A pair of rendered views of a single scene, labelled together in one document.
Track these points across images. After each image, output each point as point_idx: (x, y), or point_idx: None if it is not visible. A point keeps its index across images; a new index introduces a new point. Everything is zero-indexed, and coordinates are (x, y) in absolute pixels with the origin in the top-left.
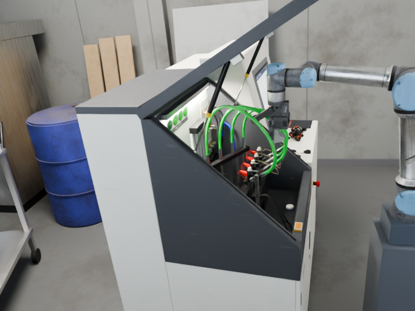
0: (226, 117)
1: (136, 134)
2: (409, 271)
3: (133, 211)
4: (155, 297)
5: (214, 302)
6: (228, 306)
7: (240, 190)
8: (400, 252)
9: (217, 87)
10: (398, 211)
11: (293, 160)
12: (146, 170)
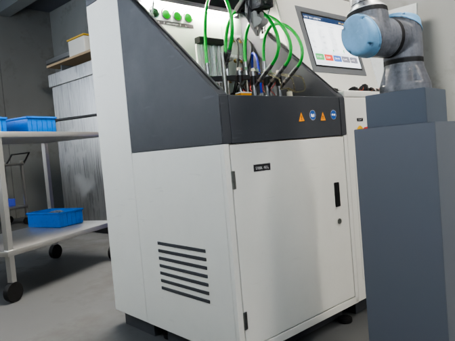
0: (257, 49)
1: (114, 9)
2: (393, 165)
3: (112, 96)
4: (126, 206)
5: (164, 199)
6: (173, 203)
7: (179, 45)
8: (376, 132)
9: None
10: (382, 83)
11: (319, 86)
12: (119, 44)
